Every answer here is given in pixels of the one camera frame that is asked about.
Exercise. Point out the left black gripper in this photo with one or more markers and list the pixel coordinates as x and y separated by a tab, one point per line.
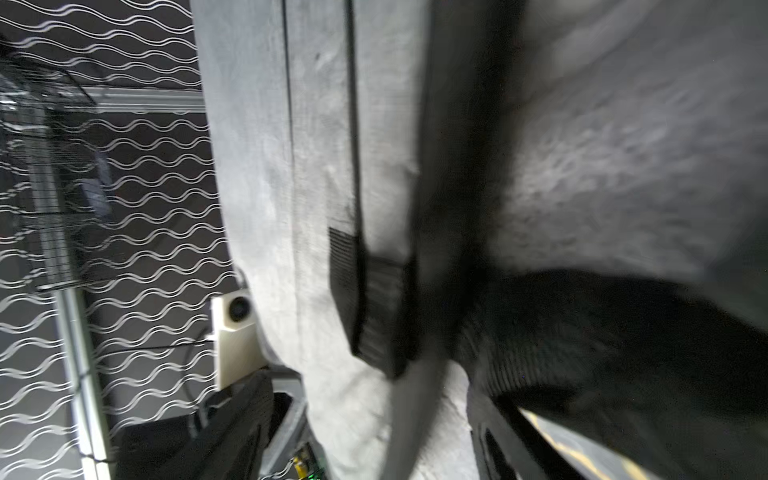
248	430

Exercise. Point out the grey laptop bag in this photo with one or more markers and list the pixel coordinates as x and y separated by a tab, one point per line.
503	239

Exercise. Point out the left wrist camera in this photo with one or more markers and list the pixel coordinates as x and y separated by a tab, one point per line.
235	336

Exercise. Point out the black wire basket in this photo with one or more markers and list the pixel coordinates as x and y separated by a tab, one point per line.
55	186

